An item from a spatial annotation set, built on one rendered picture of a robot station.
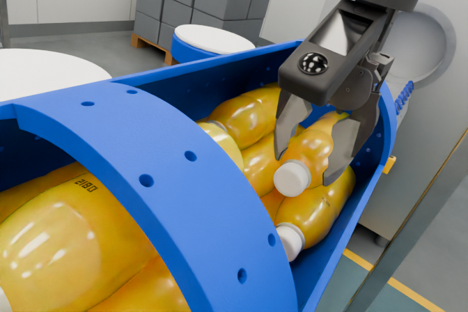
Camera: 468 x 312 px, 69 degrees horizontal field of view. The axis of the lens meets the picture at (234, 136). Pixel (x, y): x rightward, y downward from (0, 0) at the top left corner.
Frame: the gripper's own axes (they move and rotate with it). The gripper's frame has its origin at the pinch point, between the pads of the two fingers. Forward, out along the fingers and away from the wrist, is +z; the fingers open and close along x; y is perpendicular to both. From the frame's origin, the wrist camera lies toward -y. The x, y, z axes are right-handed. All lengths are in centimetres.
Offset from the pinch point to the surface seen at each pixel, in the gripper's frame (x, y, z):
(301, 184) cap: -1.1, -1.4, 1.3
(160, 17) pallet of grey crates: 250, 246, 65
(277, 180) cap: 1.7, -1.4, 2.4
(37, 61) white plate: 56, 2, 8
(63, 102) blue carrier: 8.6, -24.2, -10.6
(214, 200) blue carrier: -1.1, -22.4, -9.0
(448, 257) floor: -68, 178, 113
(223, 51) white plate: 46, 53, 8
